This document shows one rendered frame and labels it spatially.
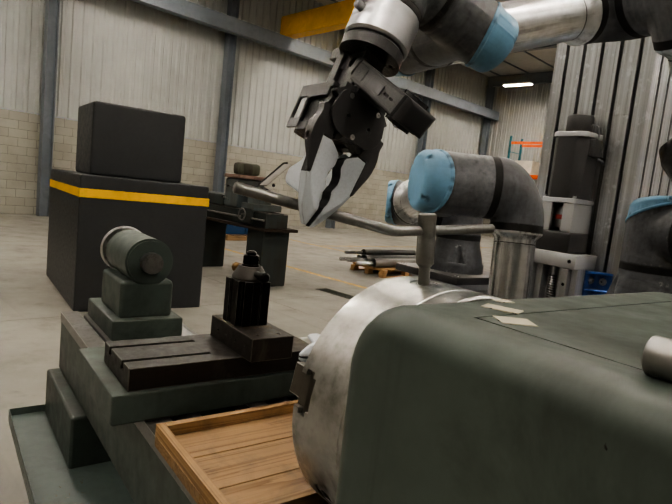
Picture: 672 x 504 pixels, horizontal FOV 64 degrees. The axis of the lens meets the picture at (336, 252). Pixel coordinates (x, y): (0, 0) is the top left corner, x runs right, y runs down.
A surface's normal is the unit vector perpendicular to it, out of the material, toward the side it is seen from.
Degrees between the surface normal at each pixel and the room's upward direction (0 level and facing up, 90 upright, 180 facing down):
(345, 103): 90
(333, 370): 67
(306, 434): 96
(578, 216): 90
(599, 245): 90
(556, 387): 63
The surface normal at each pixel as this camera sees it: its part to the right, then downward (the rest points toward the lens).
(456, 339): -0.49, -0.71
